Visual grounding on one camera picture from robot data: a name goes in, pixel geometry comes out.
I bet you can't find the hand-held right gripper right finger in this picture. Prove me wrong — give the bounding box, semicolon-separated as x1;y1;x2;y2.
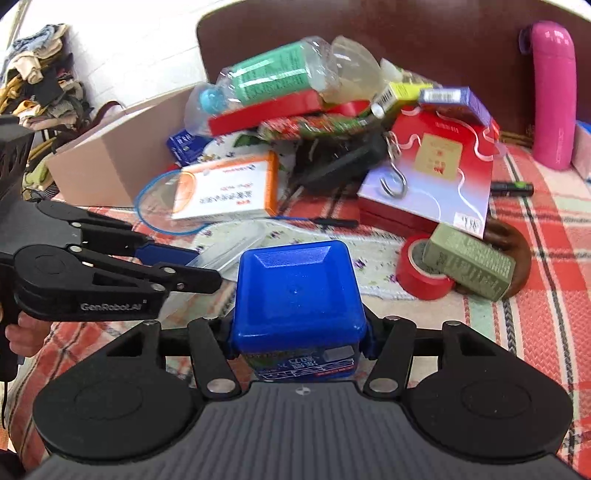
362;314;514;396

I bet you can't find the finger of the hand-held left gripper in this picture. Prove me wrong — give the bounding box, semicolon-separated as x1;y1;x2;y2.
83;256;223;302
39;200;199;268

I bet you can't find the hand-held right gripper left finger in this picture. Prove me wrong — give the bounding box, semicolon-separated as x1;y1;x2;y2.
107;318;242;398

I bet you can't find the blue square lidded jar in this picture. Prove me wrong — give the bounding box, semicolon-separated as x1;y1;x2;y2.
229;240;369;382

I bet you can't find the person's left hand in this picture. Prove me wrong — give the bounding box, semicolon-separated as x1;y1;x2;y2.
4;318;52;357

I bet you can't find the clear plastic case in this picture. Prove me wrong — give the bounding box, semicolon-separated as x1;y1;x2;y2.
187;220;280;275

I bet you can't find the red tape roll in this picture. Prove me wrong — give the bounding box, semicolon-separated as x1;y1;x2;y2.
396;233;458;302

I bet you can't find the orange and white medicine box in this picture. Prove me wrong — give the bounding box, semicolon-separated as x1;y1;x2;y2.
170;151;281;223

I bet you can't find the cardboard box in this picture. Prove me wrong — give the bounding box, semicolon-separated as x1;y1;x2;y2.
46;88;206;208

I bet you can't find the small blue box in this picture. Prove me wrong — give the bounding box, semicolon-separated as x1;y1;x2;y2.
167;129;205;168

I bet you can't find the olive green box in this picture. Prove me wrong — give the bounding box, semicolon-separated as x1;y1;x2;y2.
422;223;517;302

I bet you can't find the flat red box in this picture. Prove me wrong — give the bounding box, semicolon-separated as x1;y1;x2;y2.
208;90;325;137

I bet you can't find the brown wooden disc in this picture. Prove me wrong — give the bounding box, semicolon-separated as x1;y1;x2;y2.
455;217;533;294

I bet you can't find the black hanging scale with hook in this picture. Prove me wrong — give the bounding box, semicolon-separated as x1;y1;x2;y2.
295;131;408;199

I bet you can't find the red and white gift box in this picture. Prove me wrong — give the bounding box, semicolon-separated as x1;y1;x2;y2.
357;105;503;241

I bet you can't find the plaid blanket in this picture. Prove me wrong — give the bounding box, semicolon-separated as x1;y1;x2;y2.
7;134;591;480

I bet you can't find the red and green patterned packet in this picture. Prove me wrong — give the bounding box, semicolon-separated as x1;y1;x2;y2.
257;113;376;141

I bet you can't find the pile of clothes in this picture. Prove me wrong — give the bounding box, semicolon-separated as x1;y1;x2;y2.
0;23;95;134

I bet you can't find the clear bottle with green label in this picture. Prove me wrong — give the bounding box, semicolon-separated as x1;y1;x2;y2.
184;36;345;137

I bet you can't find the black and green marker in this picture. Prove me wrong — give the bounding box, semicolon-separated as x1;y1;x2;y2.
490;182;535;196

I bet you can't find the small yellow-green box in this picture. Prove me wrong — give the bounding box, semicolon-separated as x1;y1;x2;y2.
370;82;435;117

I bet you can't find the small purple box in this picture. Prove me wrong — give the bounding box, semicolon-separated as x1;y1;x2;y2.
418;87;493;128

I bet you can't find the crumpled clear plastic bottle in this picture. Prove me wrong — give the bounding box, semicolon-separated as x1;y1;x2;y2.
321;36;409;104

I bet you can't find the light blue box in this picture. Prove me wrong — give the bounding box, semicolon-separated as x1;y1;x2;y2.
571;120;591;182

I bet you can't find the brown wooden headboard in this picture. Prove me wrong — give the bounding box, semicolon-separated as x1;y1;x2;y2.
196;0;591;136

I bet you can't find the pink thermos bottle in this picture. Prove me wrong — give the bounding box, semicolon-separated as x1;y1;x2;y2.
518;21;579;171

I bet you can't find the thin blue cable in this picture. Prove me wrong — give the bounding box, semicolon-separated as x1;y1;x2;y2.
134;168;361;237

